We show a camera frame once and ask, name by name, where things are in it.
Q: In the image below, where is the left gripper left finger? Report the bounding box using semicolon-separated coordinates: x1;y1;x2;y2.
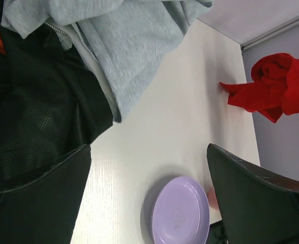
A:
0;144;91;243

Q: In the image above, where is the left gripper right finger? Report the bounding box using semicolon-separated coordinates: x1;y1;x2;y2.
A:
207;144;299;243

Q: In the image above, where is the red cloth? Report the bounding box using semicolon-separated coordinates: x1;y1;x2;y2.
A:
219;53;299;123

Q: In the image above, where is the grey zip hoodie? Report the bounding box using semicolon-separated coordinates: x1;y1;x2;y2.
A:
2;1;213;123

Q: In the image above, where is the black cloth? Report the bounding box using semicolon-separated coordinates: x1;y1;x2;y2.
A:
0;0;114;191

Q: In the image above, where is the lilac plastic plate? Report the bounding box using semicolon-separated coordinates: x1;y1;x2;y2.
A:
141;175;210;243

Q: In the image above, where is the right aluminium frame post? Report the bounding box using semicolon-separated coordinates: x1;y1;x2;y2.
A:
241;16;299;52

